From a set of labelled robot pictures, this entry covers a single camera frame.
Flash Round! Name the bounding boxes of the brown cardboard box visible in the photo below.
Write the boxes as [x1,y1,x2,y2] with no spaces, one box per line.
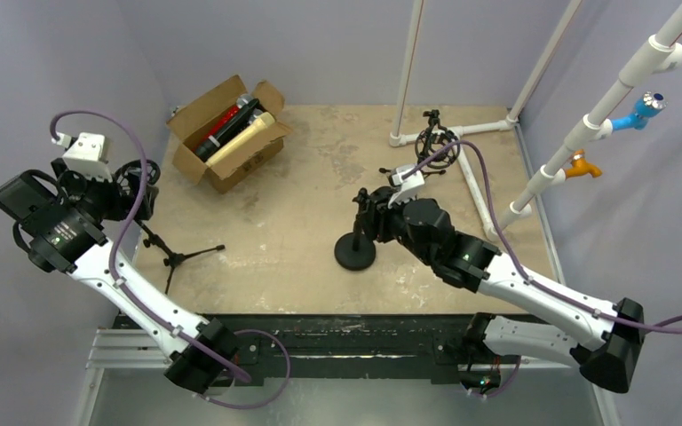
[167,75,291,193]

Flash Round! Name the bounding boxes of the red glitter microphone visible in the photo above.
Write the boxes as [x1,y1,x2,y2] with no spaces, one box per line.
[201,105,241,145]

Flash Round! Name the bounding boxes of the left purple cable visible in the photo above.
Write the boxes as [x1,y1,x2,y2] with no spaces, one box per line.
[49,109,291,411]

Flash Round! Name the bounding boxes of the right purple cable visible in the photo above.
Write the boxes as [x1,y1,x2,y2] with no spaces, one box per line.
[402,139,682,399]

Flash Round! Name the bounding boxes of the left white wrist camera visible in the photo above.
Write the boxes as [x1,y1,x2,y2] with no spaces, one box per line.
[52,132,112,182]

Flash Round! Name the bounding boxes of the tripod shock mount stand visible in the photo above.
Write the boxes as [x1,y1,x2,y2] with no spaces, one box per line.
[378,109,461,178]

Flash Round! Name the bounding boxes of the blue pipe fitting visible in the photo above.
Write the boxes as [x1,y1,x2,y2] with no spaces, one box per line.
[611,91,667,132]

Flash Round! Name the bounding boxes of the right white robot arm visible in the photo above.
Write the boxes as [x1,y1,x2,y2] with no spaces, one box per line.
[352,186,645,394]

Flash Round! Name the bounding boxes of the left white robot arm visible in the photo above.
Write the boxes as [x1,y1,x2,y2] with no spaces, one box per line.
[0,158,250,394]

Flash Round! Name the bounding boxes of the round base microphone stand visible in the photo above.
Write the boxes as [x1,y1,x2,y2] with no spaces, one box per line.
[334,187,377,272]

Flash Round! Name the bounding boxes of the left tripod microphone stand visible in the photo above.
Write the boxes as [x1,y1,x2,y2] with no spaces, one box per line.
[114,158,226,296]

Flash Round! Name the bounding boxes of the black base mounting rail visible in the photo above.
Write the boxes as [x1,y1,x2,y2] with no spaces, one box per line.
[111,312,559,390]

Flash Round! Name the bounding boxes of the black glitter microphone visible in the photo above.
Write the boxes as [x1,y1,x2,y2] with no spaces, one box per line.
[194,94,264,162]

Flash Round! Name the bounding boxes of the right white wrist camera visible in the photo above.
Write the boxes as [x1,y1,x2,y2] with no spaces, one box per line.
[388,164,424,208]

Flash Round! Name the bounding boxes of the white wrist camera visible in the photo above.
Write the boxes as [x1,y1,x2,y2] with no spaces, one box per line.
[388,164,424,208]
[52,132,112,182]

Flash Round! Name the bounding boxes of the purple cable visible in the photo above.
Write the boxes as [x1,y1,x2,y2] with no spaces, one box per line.
[402,139,682,399]
[49,109,291,411]

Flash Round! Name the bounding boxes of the white PVC pipe frame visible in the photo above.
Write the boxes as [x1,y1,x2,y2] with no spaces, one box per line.
[413,1,682,254]

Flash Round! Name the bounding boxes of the orange pipe fitting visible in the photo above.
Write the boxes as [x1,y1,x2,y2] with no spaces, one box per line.
[564,149,603,179]

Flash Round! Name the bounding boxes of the aluminium rail frame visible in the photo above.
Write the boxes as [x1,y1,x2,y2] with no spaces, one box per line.
[74,329,619,425]

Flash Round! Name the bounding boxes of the cream microphone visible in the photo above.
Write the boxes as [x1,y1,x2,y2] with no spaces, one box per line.
[205,112,275,168]

